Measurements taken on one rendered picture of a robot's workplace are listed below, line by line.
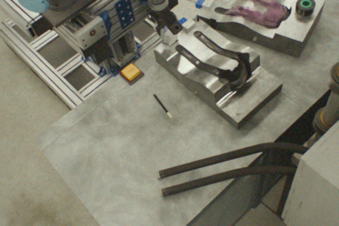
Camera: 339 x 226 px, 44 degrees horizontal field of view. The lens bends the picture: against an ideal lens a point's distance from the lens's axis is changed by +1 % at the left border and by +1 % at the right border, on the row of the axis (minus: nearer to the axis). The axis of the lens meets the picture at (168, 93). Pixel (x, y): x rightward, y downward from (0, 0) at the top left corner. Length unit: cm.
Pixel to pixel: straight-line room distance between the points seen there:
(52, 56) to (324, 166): 225
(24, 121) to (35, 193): 53
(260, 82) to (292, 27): 29
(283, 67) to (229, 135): 40
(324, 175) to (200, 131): 86
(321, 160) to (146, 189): 84
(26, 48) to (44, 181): 91
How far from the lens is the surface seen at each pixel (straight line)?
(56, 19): 187
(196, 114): 173
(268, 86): 173
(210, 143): 166
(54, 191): 263
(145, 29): 286
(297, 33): 185
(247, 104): 168
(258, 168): 152
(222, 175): 153
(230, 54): 176
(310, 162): 91
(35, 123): 289
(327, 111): 141
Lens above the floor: 228
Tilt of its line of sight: 56 degrees down
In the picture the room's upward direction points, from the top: 12 degrees counter-clockwise
